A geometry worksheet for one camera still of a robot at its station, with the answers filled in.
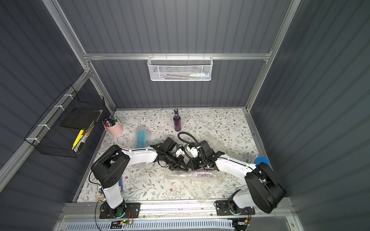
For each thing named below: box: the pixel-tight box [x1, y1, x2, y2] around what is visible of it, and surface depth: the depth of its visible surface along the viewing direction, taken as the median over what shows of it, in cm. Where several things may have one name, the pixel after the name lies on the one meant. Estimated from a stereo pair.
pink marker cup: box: [101, 115, 124, 137], surface depth 99 cm
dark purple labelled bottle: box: [176, 169, 216, 178], surface depth 82 cm
